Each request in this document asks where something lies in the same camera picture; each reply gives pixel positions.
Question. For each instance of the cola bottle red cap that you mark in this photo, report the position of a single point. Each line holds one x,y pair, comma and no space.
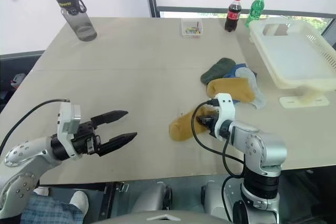
232,15

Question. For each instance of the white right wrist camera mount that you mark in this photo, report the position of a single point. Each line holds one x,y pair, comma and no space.
225,111

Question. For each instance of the grey rounded robot leg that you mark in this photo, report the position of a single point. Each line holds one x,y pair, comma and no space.
218,200
153,197

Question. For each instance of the white shoe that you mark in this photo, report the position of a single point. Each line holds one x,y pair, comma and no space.
80,201

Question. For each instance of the clear box with coloured bits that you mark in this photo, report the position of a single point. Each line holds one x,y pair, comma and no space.
191,28

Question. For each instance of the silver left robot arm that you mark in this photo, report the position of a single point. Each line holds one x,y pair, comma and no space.
26,150

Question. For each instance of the blue sock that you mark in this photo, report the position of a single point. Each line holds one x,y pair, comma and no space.
233,71

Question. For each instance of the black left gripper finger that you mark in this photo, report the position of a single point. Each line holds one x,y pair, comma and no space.
118,140
110,117

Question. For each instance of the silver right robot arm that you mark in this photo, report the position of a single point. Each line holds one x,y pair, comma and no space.
265,145

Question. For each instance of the light grey sock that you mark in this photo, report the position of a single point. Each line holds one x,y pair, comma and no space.
256,90

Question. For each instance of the mustard yellow sock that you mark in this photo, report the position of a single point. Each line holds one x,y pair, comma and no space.
181,128
231,87

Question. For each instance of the white plastic basket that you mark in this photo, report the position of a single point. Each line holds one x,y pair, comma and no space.
288,56

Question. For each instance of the black table leg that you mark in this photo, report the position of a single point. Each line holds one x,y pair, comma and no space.
110,200

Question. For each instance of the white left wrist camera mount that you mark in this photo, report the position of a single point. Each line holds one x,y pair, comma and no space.
66,119

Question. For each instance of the dark green sock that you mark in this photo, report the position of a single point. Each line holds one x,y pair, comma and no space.
216,70

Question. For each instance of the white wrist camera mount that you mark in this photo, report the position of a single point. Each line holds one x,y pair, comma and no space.
66,119
225,111

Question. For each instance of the white plastic basket base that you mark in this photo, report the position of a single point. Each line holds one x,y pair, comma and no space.
302,100

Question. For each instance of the plaid trouser leg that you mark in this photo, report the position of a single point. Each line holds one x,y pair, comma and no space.
50,212

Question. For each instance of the grey robot torso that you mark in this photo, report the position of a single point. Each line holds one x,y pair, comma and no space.
162,217

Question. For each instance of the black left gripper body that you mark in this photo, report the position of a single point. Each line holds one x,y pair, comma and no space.
84,140

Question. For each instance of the grey water bottle black lid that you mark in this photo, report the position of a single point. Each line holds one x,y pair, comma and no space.
78,22

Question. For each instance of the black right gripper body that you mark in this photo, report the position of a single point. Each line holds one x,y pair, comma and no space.
210,121

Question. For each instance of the green bottle yellow cap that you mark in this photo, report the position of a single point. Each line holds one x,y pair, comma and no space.
254,9

